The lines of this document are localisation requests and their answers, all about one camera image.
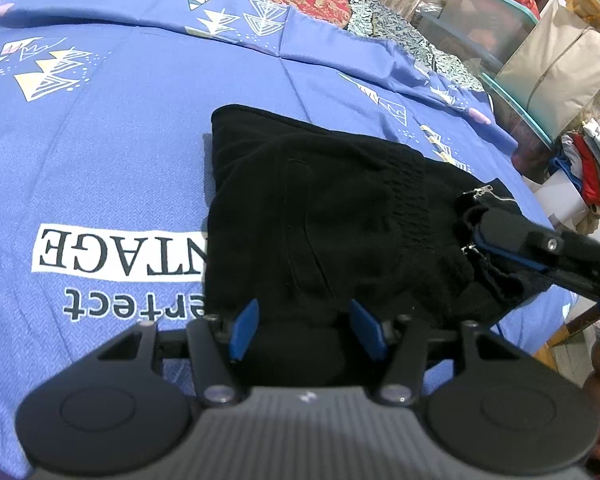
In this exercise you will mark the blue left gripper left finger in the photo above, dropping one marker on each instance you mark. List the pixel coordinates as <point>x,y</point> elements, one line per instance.
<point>243,330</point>

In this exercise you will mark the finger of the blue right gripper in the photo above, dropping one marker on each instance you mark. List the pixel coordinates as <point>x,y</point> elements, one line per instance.
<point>516,255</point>
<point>513,231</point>

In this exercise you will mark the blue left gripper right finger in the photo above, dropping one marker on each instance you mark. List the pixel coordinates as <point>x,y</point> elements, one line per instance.
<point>368,330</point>

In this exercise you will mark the black pants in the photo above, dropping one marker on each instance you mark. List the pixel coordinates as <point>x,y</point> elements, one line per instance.
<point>306,221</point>

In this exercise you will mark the pile of colourful clothes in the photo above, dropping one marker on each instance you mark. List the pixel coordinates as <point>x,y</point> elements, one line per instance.
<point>578,156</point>

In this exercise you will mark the beige fabric storage bag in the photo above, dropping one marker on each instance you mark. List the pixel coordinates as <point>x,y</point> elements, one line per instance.
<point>555,72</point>

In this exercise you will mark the clear teal-lid storage box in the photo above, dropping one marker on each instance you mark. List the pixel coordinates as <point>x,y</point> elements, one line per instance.
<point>484,34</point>

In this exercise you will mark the blue printed bedsheet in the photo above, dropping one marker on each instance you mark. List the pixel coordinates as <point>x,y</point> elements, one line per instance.
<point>105,177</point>

